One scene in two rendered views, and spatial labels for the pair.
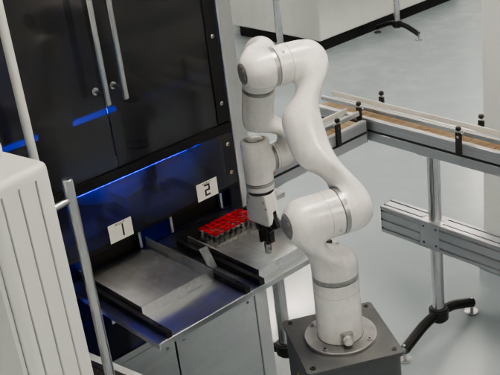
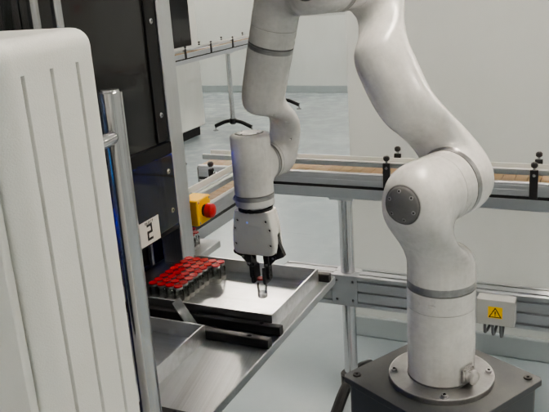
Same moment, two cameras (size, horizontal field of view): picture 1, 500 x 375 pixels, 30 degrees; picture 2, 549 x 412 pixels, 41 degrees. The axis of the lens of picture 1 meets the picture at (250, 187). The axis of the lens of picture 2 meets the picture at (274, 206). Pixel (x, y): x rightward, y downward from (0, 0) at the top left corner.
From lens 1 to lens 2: 1.43 m
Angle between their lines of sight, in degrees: 25
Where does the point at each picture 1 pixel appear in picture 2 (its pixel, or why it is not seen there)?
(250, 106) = (265, 70)
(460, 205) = not seen: hidden behind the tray
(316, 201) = (439, 162)
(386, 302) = (278, 381)
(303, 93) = (388, 15)
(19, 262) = (54, 249)
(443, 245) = (362, 298)
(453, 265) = (324, 335)
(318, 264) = (440, 261)
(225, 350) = not seen: outside the picture
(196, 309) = (211, 381)
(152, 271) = not seen: hidden behind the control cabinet
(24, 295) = (61, 332)
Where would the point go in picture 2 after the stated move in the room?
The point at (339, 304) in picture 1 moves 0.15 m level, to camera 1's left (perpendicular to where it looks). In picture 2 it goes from (463, 322) to (390, 346)
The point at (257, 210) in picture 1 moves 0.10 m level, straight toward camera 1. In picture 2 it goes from (255, 235) to (275, 249)
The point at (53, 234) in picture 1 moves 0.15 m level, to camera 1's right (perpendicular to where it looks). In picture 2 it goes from (102, 195) to (240, 170)
